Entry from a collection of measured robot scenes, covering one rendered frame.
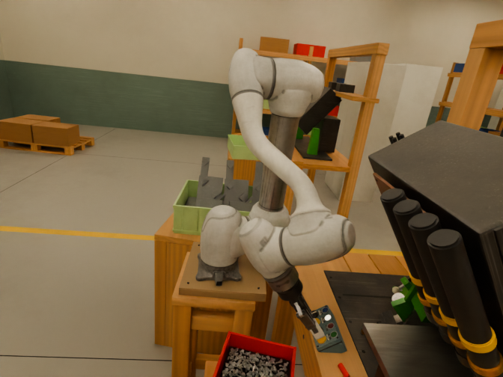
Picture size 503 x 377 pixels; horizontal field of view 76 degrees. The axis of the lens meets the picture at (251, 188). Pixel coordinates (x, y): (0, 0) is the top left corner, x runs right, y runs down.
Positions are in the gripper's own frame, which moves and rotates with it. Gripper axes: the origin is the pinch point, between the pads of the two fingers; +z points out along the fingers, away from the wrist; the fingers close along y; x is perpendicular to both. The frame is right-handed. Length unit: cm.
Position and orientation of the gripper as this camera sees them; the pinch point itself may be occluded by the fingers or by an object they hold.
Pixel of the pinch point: (315, 328)
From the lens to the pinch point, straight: 108.5
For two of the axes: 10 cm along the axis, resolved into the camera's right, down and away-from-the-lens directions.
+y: 0.4, 3.6, -9.3
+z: 4.8, 8.1, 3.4
